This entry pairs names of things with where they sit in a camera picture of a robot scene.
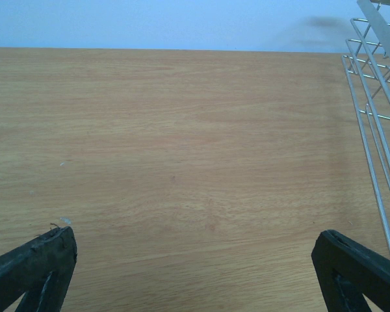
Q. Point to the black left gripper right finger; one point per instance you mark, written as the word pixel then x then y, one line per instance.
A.
pixel 349 273

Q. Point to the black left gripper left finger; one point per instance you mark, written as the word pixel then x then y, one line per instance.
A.
pixel 39 272

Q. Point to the chrome wire dish rack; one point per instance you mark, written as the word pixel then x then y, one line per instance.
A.
pixel 366 65

